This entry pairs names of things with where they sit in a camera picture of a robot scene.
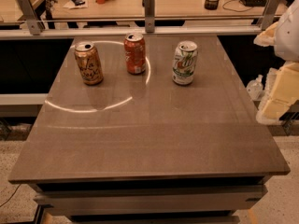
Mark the right metal bracket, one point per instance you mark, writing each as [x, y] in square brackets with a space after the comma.
[269, 11]

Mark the orange red soda can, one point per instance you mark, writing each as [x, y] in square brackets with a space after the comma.
[135, 53]

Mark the gold LaCroix can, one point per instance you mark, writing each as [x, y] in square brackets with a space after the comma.
[89, 65]

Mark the white green 7up can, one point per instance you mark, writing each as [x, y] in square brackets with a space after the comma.
[184, 62]

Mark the clear sanitizer bottle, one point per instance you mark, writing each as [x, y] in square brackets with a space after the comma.
[255, 87]

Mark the black mesh cup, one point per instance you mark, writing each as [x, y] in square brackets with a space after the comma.
[211, 4]

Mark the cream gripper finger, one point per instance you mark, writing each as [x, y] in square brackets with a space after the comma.
[267, 37]
[281, 91]

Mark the metal bracket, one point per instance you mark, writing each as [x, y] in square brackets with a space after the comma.
[34, 24]
[149, 6]
[269, 11]

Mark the left metal bracket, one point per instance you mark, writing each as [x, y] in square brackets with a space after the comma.
[34, 24]

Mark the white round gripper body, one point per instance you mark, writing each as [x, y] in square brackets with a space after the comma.
[289, 36]

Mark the middle metal bracket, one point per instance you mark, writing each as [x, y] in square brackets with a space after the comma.
[149, 6]

